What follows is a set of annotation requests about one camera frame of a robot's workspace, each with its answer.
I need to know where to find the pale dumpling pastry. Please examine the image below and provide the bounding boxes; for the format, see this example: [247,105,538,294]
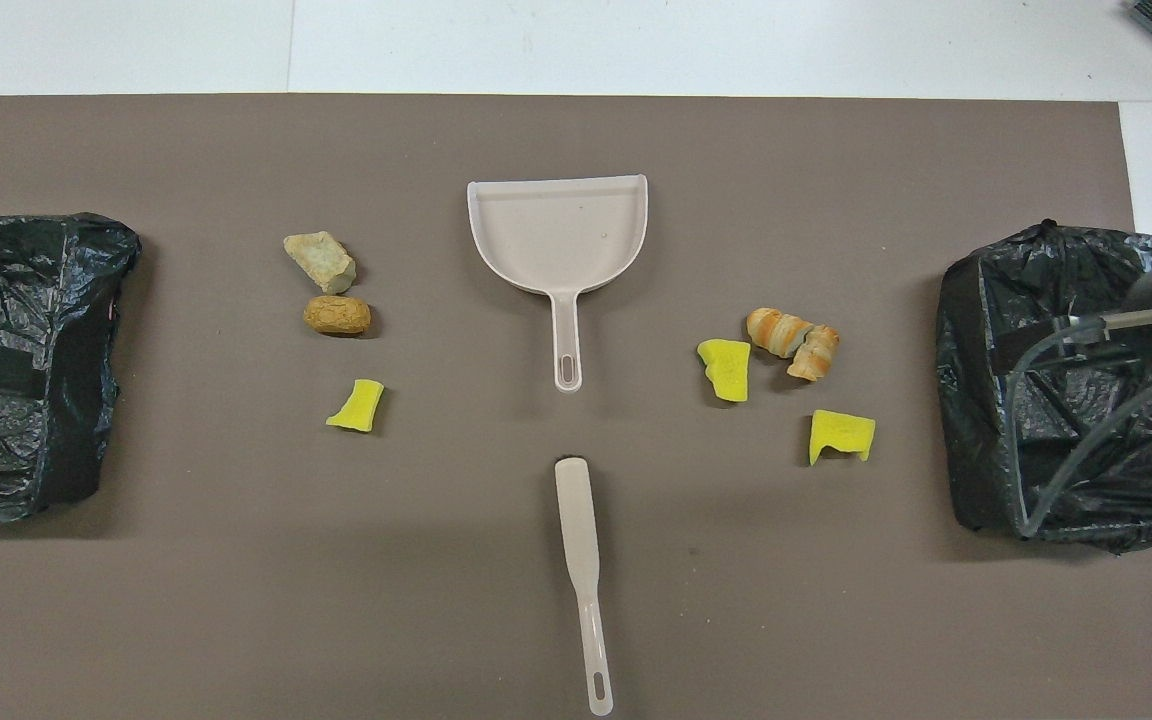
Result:
[283,231,358,296]

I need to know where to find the yellow cheese wedge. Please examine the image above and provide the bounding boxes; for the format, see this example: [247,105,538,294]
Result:
[696,339,753,404]

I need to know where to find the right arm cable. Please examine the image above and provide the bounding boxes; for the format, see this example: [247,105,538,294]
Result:
[1001,305,1152,541]

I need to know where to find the yellow notched cheese piece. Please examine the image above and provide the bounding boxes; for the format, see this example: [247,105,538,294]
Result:
[808,409,877,468]

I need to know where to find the brown table mat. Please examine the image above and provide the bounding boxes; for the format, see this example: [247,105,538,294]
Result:
[0,95,1152,720]

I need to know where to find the brown oval bread roll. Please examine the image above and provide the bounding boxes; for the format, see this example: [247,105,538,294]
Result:
[302,295,373,338]

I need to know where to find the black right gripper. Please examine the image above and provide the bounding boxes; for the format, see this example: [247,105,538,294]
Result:
[996,318,1147,379]

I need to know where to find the beige plastic dustpan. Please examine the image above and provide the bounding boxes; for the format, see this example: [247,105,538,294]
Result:
[466,174,650,394]

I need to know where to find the golden striped croissant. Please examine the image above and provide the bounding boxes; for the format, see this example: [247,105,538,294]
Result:
[745,307,841,383]

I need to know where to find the beige hand brush black bristles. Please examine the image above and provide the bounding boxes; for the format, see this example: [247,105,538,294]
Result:
[554,455,615,718]

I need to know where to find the bin lined with black bag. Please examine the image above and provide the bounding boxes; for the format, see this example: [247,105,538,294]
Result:
[0,212,143,524]
[936,220,1152,556]

